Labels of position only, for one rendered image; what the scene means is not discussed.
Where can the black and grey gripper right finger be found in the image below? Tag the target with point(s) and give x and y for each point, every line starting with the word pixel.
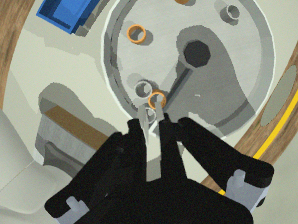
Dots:
pixel 245 179

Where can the blue crate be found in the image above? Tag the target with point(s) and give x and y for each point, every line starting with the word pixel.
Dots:
pixel 71 13

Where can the grey metal bushing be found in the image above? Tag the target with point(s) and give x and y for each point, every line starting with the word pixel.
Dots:
pixel 152 117
pixel 138 94
pixel 234 10

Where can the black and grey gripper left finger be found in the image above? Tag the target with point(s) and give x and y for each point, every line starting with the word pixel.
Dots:
pixel 92 183

